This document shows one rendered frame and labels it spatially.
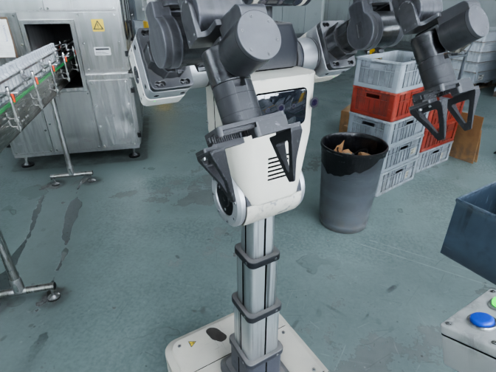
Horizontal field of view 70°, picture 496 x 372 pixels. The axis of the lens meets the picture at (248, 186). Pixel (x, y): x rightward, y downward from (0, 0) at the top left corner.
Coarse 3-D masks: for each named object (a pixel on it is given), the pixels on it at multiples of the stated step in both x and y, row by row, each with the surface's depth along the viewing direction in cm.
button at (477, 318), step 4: (476, 312) 52; (480, 312) 52; (472, 316) 51; (476, 316) 51; (480, 316) 51; (484, 316) 51; (488, 316) 50; (472, 320) 50; (476, 320) 50; (480, 320) 50; (484, 320) 50; (488, 320) 50; (492, 320) 50; (476, 324) 50; (480, 324) 50; (484, 324) 49; (488, 324) 49; (492, 324) 49
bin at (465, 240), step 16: (480, 192) 121; (464, 208) 113; (480, 208) 109; (464, 224) 114; (480, 224) 110; (448, 240) 120; (464, 240) 116; (480, 240) 111; (448, 256) 122; (464, 256) 117; (480, 256) 112; (480, 272) 114
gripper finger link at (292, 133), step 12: (264, 120) 47; (276, 120) 48; (252, 132) 48; (264, 132) 47; (276, 132) 50; (288, 132) 49; (300, 132) 49; (276, 144) 53; (288, 144) 50; (288, 168) 52
